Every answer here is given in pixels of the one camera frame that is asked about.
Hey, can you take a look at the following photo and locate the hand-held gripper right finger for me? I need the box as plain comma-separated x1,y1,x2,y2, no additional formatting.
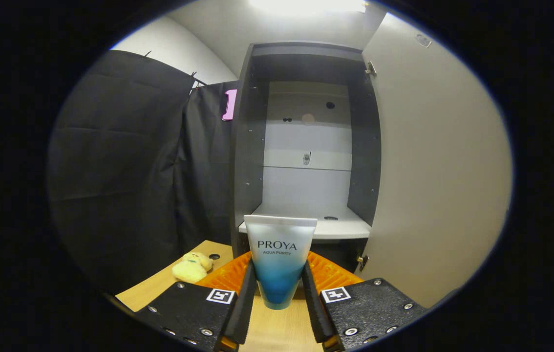
301,251,429,352

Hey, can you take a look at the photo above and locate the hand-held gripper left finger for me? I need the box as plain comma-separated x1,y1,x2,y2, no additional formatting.
133,252,258,352

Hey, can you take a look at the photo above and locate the blue and white tube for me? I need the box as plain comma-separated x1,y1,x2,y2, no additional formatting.
243,215,318,310

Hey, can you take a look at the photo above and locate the beige cabinet door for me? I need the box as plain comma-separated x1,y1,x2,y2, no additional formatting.
355,12,513,308

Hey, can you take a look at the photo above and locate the yellow plush toy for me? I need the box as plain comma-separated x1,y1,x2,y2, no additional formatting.
172,252,214,284

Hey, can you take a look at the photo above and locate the black backdrop cloth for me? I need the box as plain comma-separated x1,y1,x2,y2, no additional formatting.
47,49,238,294

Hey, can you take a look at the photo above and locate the large ceiling light panel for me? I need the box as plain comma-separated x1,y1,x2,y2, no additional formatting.
248,0,368,15

